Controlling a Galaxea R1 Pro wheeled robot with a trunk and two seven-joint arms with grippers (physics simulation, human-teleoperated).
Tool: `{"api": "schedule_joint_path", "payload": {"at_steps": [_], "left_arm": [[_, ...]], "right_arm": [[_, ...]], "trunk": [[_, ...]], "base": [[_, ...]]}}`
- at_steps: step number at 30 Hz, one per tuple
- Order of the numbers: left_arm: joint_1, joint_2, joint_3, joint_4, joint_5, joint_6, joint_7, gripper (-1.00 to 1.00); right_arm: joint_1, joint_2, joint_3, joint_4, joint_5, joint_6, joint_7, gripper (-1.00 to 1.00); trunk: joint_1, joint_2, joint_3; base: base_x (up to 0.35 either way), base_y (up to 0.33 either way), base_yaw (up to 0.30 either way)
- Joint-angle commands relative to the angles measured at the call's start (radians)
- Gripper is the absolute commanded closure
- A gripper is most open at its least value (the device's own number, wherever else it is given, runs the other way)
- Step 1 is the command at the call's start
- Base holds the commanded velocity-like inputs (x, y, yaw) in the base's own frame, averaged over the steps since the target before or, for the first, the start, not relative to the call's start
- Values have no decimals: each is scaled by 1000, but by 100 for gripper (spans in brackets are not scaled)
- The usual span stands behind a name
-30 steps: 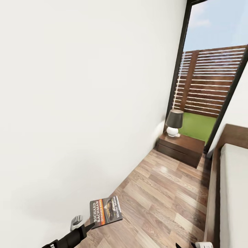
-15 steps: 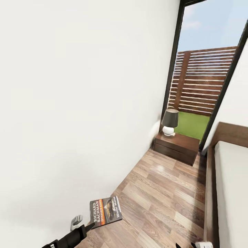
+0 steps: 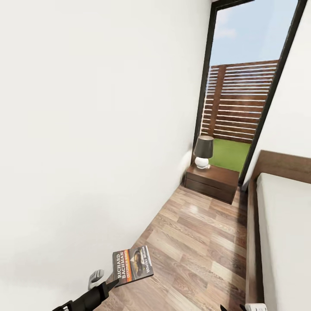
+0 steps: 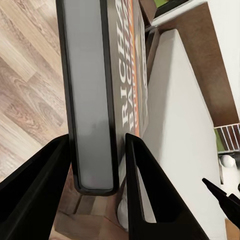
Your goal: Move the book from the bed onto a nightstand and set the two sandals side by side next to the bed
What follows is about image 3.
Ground hardback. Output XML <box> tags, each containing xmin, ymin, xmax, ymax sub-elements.
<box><xmin>112</xmin><ymin>246</ymin><xmax>154</xmax><ymax>288</ymax></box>

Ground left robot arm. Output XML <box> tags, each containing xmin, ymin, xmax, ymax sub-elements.
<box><xmin>52</xmin><ymin>269</ymin><xmax>119</xmax><ymax>311</ymax></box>

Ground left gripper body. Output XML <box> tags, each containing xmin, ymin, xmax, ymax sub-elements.
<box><xmin>81</xmin><ymin>281</ymin><xmax>109</xmax><ymax>311</ymax></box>

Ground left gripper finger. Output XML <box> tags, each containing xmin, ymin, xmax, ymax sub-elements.
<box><xmin>107</xmin><ymin>279</ymin><xmax>119</xmax><ymax>292</ymax></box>

